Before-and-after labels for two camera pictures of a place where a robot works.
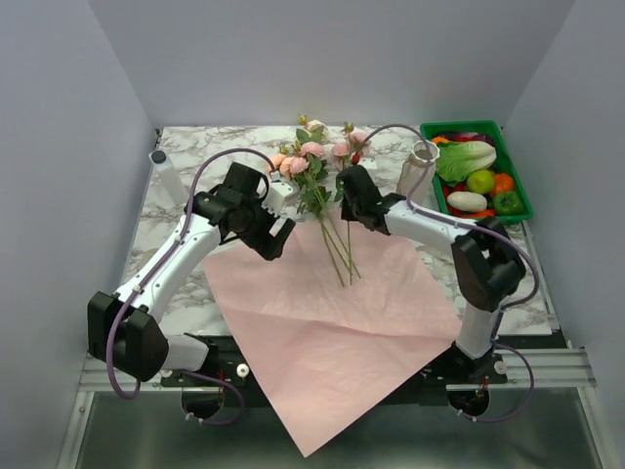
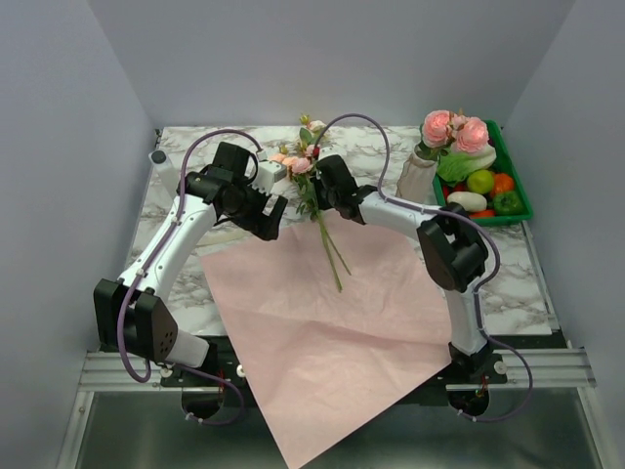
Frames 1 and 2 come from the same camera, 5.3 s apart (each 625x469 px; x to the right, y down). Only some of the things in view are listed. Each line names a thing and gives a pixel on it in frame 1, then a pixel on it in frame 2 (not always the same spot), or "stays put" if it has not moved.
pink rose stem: (348, 150) -> (444, 132)
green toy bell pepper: (508, 203) stays put
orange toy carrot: (480, 214) stays put
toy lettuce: (455, 159) stays put
